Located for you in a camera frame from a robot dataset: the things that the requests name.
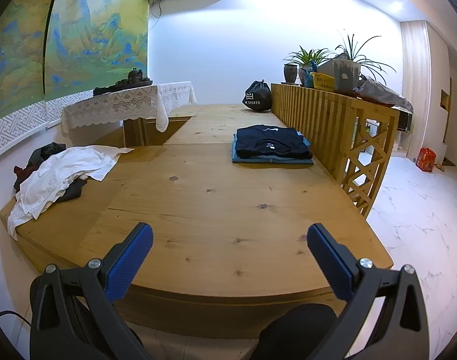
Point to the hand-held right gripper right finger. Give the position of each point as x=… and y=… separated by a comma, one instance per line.
x=327, y=258

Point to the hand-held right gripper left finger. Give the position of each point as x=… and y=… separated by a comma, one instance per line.
x=131, y=258

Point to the white button-up shirt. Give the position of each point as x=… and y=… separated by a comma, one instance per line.
x=55, y=180

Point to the pile of dark clothes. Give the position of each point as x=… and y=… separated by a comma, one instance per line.
x=44, y=152

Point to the person's right leg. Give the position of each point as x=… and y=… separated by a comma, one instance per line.
x=288, y=333

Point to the folded navy shirt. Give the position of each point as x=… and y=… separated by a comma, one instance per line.
x=269, y=140

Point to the wooden slatted railing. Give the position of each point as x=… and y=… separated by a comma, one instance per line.
x=318, y=120

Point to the red box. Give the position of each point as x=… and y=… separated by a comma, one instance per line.
x=426, y=159

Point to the white lace tablecloth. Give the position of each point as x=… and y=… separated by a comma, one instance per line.
x=119, y=105

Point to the grey plastic bag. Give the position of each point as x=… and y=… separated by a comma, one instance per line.
x=386, y=95

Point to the dark tea tray with teapot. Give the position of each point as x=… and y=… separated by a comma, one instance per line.
x=119, y=84

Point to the yellow plastic basket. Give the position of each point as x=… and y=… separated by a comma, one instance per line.
x=322, y=80

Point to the spider plant in grey pot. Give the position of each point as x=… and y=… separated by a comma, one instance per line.
x=344, y=75

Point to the green plant in dark vase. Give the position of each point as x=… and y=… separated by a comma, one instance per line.
x=290, y=73

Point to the beige curtain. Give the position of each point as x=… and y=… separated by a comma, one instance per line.
x=414, y=82

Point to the landscape wall mural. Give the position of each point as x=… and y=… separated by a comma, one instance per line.
x=93, y=26

